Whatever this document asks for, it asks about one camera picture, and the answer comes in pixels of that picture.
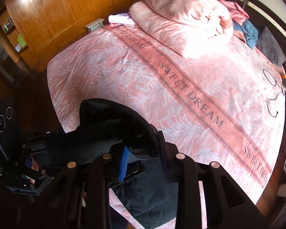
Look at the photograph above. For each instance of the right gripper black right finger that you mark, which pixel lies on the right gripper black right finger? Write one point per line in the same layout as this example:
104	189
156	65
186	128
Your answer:
227	205

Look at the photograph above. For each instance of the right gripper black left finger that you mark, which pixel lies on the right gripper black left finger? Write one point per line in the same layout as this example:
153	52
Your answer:
78	197

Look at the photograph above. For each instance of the black pants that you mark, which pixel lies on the black pants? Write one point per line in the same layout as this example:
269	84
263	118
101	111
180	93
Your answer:
135	176

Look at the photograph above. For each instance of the pink bed cover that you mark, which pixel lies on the pink bed cover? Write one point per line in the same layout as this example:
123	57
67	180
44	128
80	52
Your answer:
224	106

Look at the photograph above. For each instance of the wooden wardrobe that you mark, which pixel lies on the wooden wardrobe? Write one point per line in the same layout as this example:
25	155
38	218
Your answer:
49	26

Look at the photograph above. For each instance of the small white stool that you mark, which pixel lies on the small white stool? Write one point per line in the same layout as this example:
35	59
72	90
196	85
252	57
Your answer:
95	25

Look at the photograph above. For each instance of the grey pillow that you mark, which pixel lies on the grey pillow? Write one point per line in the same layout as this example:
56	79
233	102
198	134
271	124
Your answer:
270	48

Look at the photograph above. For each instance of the white pink folded towel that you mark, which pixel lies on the white pink folded towel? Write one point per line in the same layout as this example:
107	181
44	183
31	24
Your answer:
122	19

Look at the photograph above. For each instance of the blue cloth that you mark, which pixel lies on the blue cloth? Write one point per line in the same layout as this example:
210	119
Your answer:
246	32

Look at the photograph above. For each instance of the folded pink duvet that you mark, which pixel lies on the folded pink duvet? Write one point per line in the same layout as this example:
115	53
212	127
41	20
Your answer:
189	27

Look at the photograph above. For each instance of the pink cloth by headboard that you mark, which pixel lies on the pink cloth by headboard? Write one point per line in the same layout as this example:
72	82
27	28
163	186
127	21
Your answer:
237	13

